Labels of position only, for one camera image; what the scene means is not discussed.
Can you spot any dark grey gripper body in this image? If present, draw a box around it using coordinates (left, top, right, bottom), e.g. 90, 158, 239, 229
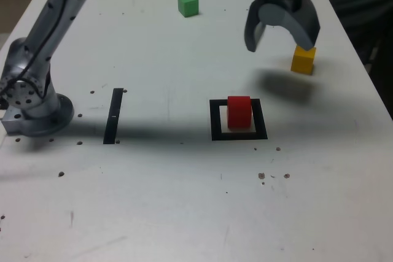
260, 0, 307, 12

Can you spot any black tape square outline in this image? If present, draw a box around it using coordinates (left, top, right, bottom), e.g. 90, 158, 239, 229
209, 98, 268, 142

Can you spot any red cube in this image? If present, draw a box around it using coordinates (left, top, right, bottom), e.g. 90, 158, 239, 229
227, 95, 254, 129

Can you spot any yellow cube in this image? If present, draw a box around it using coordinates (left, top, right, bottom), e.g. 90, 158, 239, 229
290, 44, 317, 75

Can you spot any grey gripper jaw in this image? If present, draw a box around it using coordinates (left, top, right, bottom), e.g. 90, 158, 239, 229
257, 0, 321, 51
244, 0, 268, 53

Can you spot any black tape strip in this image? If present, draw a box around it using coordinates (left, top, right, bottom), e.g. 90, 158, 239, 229
103, 88, 125, 145

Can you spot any green cube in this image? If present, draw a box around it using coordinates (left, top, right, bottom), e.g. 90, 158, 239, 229
177, 0, 200, 18

